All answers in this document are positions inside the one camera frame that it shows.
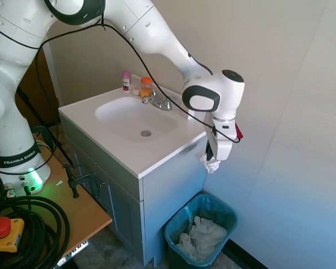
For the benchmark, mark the orange round jar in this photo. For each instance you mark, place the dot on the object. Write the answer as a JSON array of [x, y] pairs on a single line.
[[145, 92]]

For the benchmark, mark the wooden table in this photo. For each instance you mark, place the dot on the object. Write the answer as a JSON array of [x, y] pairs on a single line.
[[81, 207]]

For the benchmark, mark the white vanity sink top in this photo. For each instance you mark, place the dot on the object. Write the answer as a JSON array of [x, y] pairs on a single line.
[[114, 151]]

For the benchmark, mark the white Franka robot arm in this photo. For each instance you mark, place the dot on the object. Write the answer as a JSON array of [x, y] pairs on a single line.
[[156, 36]]

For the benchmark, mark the dark green trash bin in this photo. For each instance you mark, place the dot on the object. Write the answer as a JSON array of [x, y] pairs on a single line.
[[184, 260]]

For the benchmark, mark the brown wooden door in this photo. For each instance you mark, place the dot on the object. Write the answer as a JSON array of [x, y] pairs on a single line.
[[44, 92]]

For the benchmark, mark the grey vanity cabinet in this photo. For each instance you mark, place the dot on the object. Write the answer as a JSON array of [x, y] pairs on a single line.
[[168, 196]]

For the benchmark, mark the teal plastic bin liner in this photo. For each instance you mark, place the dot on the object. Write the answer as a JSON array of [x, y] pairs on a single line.
[[210, 204]]

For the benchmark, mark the bottle with orange lid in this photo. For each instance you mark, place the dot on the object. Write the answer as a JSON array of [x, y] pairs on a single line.
[[146, 81]]

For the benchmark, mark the white bottle with pink cap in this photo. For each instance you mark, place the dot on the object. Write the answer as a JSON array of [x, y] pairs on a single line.
[[126, 84]]

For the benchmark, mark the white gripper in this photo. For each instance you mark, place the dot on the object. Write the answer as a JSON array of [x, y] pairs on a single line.
[[224, 148]]

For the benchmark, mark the white tissue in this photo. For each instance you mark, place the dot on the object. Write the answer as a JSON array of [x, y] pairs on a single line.
[[212, 166]]

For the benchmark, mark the small white round jar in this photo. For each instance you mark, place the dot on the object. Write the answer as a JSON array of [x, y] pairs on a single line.
[[135, 91]]

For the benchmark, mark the black baseboard strip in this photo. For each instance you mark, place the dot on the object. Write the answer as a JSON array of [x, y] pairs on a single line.
[[246, 256]]

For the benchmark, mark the pile of white tissues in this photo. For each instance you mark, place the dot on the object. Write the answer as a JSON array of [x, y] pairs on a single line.
[[204, 238]]

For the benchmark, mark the chrome sink drain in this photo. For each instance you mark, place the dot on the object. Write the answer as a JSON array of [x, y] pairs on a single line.
[[146, 133]]

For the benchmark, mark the yellow emergency stop box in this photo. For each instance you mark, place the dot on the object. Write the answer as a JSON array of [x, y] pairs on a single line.
[[8, 236]]

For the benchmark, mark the black clamp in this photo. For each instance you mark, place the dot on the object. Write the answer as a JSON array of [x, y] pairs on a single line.
[[43, 129], [72, 185]]

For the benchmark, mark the chrome faucet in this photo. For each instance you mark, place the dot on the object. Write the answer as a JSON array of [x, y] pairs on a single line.
[[159, 102]]

